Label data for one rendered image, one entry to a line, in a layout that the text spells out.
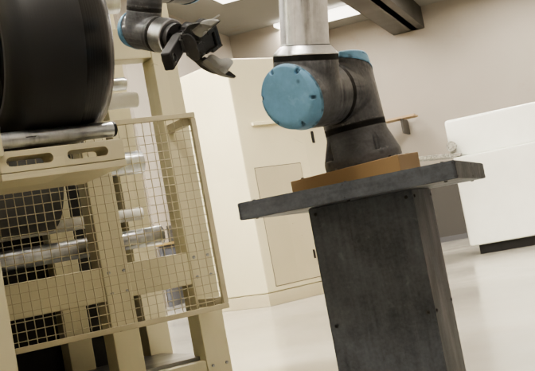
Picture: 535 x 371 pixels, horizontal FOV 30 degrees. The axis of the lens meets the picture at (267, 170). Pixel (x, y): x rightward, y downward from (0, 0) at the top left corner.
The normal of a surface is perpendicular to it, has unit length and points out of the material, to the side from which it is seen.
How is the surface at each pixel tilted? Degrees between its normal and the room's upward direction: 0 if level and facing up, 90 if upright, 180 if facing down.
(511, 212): 90
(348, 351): 90
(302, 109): 99
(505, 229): 90
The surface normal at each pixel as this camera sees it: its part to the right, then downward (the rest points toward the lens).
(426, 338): -0.33, 0.00
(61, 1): 0.44, -0.35
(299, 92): -0.56, 0.20
